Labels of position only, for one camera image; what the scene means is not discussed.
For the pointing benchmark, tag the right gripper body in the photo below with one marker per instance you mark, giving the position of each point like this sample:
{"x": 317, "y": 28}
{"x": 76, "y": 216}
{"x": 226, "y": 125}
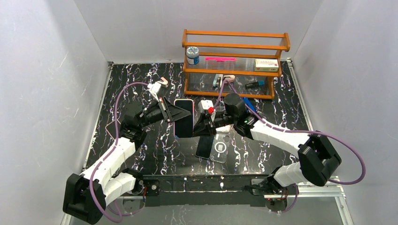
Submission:
{"x": 210, "y": 122}

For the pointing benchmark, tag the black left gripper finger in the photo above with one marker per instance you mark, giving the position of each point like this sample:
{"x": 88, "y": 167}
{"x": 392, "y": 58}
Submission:
{"x": 173, "y": 111}
{"x": 180, "y": 120}

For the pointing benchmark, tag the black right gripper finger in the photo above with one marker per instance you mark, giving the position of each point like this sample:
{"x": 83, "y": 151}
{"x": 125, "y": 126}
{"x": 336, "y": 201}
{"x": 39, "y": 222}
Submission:
{"x": 201, "y": 131}
{"x": 203, "y": 121}

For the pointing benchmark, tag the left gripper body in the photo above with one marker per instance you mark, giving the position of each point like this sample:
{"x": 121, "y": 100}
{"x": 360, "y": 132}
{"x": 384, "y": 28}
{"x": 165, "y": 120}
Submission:
{"x": 167, "y": 110}

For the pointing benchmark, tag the phone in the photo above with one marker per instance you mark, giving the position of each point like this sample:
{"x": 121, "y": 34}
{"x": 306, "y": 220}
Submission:
{"x": 204, "y": 147}
{"x": 111, "y": 130}
{"x": 183, "y": 128}

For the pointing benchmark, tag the clear grey phone case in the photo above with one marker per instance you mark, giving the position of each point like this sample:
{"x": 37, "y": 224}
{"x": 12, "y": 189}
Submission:
{"x": 220, "y": 148}

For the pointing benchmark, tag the clear magsafe phone case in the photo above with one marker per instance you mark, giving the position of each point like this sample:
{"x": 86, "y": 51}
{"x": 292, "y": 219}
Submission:
{"x": 224, "y": 130}

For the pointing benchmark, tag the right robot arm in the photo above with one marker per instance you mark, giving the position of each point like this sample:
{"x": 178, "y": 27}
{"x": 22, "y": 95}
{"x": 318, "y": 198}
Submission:
{"x": 317, "y": 158}

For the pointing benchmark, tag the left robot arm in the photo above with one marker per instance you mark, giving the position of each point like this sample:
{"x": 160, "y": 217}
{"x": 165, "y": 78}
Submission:
{"x": 88, "y": 194}

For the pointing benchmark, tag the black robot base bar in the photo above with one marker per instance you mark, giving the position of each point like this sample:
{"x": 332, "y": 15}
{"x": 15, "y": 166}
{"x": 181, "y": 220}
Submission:
{"x": 236, "y": 189}

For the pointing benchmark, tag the blue phone case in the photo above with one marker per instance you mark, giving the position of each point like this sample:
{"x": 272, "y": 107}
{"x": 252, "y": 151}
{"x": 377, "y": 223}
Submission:
{"x": 249, "y": 105}

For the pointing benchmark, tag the pink white stapler on table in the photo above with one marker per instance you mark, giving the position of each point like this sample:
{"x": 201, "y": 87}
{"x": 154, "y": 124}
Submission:
{"x": 163, "y": 82}

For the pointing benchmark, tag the light blue stapler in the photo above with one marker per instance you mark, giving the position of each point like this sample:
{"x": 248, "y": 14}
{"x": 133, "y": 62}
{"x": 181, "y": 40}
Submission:
{"x": 216, "y": 80}

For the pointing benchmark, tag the black marker pen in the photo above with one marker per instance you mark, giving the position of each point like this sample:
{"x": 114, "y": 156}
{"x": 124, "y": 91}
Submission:
{"x": 254, "y": 84}

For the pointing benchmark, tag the orange wooden shelf rack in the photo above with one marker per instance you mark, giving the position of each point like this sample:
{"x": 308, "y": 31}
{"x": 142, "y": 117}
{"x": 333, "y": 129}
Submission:
{"x": 245, "y": 47}

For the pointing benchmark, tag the pink utility knife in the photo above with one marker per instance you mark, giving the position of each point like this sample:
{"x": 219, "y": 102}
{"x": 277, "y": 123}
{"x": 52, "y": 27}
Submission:
{"x": 220, "y": 59}

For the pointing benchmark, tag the blue jar with white lid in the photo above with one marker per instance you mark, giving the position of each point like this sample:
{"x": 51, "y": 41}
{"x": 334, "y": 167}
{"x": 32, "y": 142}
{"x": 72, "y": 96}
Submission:
{"x": 192, "y": 55}

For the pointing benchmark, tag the white cardboard box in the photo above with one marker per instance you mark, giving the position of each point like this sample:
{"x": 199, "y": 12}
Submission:
{"x": 266, "y": 65}

